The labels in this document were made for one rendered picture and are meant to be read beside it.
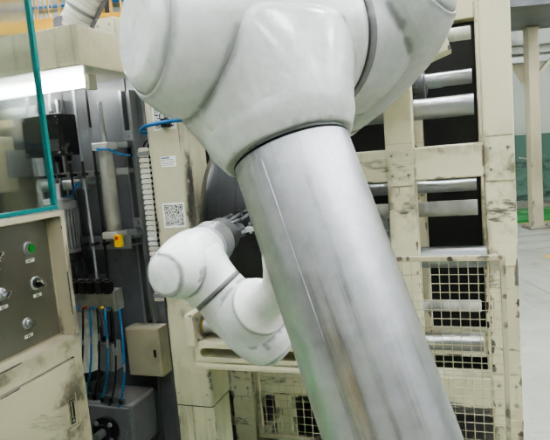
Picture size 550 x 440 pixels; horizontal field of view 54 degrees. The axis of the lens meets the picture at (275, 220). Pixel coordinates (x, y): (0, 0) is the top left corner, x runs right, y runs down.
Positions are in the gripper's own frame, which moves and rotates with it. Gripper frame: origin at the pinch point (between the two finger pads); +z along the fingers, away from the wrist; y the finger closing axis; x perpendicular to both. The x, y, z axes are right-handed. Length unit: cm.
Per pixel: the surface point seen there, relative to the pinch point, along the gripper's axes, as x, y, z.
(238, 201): -2.1, 4.8, 4.8
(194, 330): 35.0, 25.3, 7.9
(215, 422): 70, 28, 15
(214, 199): -2.8, 11.5, 5.3
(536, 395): 148, -79, 165
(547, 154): 169, -198, 1023
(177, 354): 48, 38, 17
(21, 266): 10, 66, -7
